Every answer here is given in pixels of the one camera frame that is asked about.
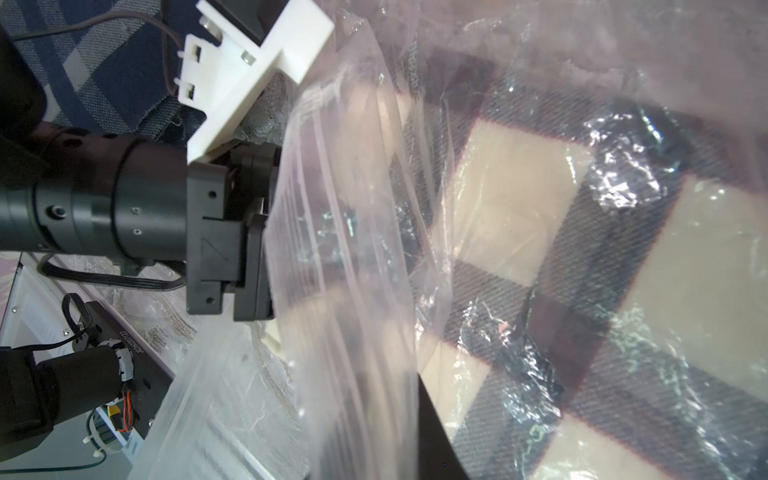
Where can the cream black plaid scarf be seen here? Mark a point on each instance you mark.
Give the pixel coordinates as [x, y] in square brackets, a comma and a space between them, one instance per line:
[606, 229]

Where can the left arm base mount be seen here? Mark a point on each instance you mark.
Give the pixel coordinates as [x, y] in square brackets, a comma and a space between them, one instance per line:
[104, 363]

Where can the clear plastic vacuum bag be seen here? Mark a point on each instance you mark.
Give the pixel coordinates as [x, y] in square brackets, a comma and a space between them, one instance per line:
[329, 388]

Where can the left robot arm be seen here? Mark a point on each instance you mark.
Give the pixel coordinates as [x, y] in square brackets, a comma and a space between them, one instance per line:
[118, 210]

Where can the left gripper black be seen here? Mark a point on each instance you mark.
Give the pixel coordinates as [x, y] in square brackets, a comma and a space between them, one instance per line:
[230, 191]

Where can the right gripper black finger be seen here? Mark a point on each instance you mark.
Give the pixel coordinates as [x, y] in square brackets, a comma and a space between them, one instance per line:
[436, 458]

